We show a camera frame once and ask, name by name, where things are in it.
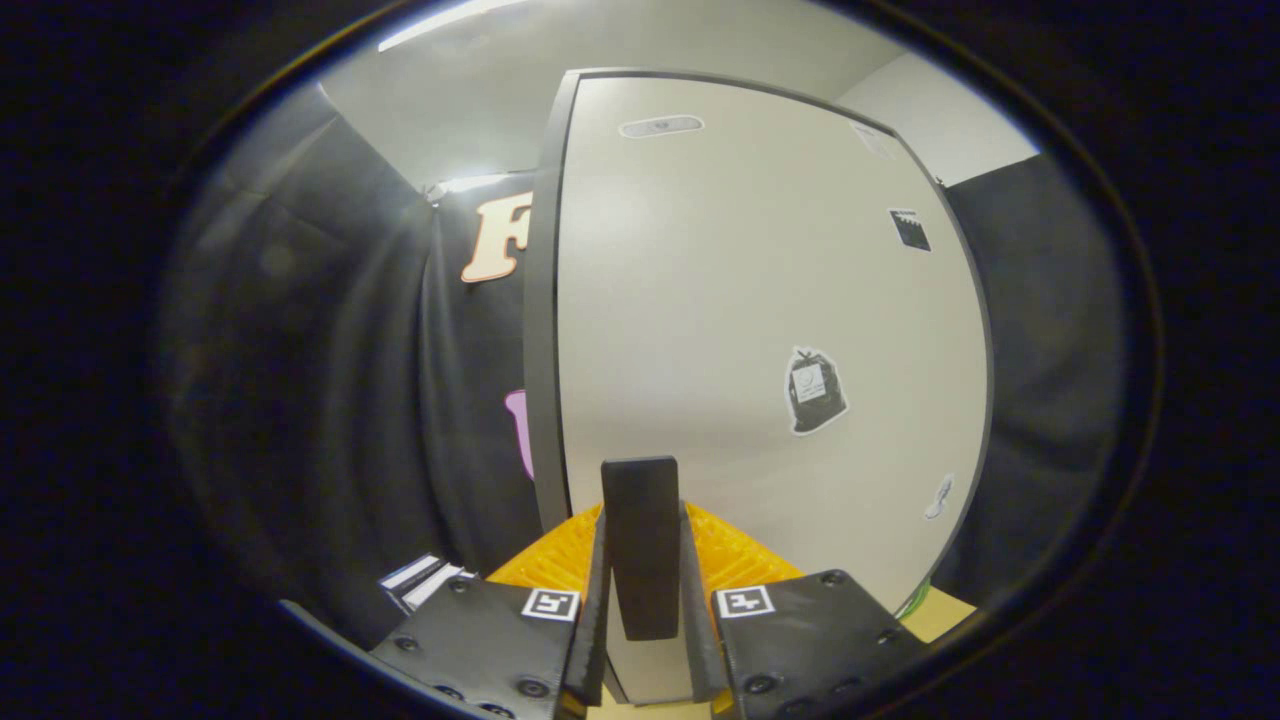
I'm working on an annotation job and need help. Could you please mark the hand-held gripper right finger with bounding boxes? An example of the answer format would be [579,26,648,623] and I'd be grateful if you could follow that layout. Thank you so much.
[680,500,927,720]

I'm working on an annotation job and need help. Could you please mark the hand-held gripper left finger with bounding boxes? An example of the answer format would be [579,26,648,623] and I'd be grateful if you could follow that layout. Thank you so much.
[368,503,609,720]

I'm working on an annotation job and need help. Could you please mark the black rectangular door handle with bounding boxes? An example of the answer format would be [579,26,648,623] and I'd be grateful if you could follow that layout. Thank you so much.
[601,456,682,642]

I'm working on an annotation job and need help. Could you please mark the white shoe cabinet door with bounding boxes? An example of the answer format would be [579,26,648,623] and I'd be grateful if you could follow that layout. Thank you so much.
[553,72,994,706]

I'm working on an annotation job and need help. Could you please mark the white book with figure cover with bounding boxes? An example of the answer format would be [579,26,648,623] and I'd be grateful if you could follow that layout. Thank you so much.
[403,565,477,612]

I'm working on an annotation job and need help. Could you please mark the dark blue book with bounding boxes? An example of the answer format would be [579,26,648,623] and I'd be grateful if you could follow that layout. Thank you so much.
[378,552,444,593]

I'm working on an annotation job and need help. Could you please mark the black backdrop cloth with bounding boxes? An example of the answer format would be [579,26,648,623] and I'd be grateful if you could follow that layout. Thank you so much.
[160,85,1133,646]

